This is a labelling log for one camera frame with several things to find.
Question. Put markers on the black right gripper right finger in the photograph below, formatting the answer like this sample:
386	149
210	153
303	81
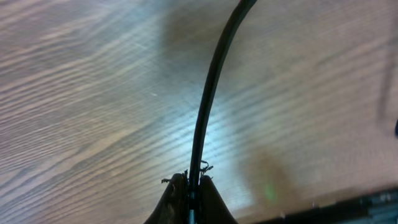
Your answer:
212	209

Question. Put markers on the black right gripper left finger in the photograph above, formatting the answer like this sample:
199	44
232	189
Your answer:
172	207

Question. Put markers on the black USB-A cable white plug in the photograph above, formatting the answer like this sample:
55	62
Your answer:
214	72

